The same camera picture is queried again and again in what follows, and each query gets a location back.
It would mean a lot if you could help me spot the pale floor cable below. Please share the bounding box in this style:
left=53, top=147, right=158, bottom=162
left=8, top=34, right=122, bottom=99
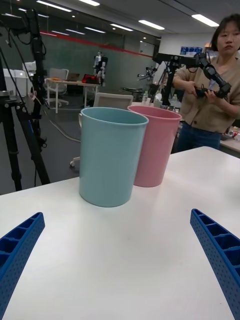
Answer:
left=49, top=119, right=81, bottom=144

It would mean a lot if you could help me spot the white humanoid robot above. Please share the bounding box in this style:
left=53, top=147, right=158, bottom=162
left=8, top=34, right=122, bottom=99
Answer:
left=92, top=50, right=109, bottom=87

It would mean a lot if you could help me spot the red bag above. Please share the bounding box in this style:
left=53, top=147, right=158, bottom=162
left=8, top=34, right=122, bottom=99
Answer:
left=81, top=73, right=100, bottom=85

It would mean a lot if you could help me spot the white desk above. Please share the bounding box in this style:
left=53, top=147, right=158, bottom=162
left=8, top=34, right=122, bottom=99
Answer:
left=44, top=77, right=101, bottom=115

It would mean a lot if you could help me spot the black teleoperation arm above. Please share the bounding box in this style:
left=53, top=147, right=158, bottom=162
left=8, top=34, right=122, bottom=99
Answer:
left=194, top=51, right=233, bottom=100

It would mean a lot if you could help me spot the black tripod with blue legs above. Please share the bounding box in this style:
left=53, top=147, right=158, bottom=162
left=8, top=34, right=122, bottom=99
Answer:
left=151, top=51, right=201, bottom=109

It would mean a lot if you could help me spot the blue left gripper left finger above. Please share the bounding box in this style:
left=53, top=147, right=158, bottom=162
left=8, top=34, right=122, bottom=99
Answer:
left=0, top=211, right=46, bottom=320

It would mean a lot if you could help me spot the pink plastic bin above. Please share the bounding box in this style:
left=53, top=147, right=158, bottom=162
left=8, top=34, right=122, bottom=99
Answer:
left=127, top=104, right=183, bottom=188

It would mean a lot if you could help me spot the black tripod with brown legs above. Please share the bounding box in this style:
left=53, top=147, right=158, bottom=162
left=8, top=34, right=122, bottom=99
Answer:
left=0, top=7, right=52, bottom=192

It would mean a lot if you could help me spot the pale blue plastic bin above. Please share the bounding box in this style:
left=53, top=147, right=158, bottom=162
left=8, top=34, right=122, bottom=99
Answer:
left=78, top=106, right=150, bottom=208

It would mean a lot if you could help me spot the person's left hand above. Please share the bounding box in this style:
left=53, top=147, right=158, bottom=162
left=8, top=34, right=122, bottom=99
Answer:
left=204, top=90, right=226, bottom=105

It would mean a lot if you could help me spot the person's right hand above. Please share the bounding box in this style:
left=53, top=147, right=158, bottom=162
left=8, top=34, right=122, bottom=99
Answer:
left=185, top=80, right=201, bottom=98

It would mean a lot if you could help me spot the person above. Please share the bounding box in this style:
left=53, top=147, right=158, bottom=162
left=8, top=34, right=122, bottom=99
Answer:
left=172, top=13, right=240, bottom=154

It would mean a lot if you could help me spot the ceiling light panel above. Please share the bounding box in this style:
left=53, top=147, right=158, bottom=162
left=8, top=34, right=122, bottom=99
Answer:
left=191, top=13, right=220, bottom=28
left=84, top=26, right=107, bottom=34
left=36, top=0, right=73, bottom=13
left=109, top=23, right=134, bottom=32
left=138, top=19, right=165, bottom=31
left=78, top=0, right=101, bottom=7

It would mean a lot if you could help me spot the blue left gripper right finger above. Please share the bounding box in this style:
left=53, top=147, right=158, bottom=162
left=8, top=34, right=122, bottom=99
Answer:
left=189, top=208, right=240, bottom=320

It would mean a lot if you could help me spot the white mesh office chair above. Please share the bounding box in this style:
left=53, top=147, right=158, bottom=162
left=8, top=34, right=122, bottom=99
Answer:
left=46, top=67, right=70, bottom=106

